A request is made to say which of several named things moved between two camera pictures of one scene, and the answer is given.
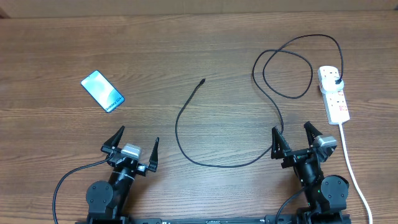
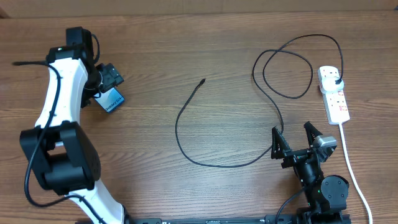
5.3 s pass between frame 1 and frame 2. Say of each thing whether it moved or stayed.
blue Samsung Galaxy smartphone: stayed
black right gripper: stayed
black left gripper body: moved
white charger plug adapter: stayed
